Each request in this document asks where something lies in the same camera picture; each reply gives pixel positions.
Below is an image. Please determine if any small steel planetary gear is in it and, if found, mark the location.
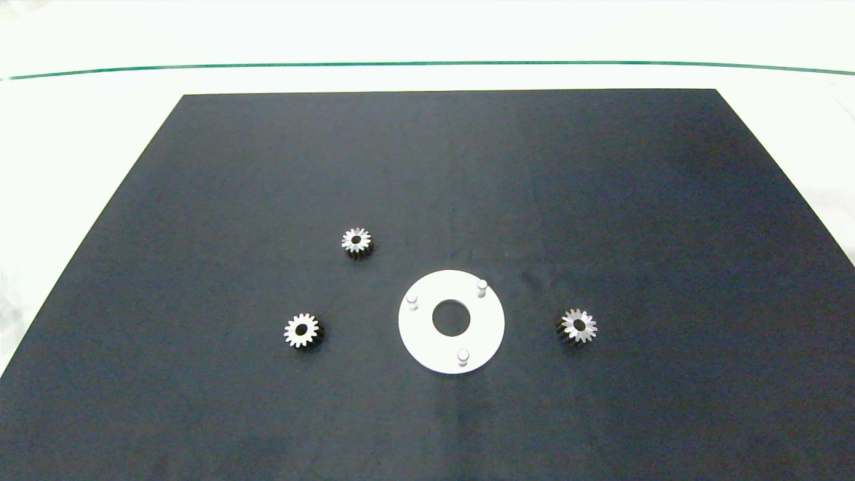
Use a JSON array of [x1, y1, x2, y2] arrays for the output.
[[283, 313, 326, 351], [554, 308, 599, 345], [341, 227, 374, 261]]

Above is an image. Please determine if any round white carrier plate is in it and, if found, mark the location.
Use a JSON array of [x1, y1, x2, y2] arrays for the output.
[[398, 270, 506, 375]]

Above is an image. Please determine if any dark rectangular mat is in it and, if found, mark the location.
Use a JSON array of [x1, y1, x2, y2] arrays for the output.
[[0, 89, 855, 481]]

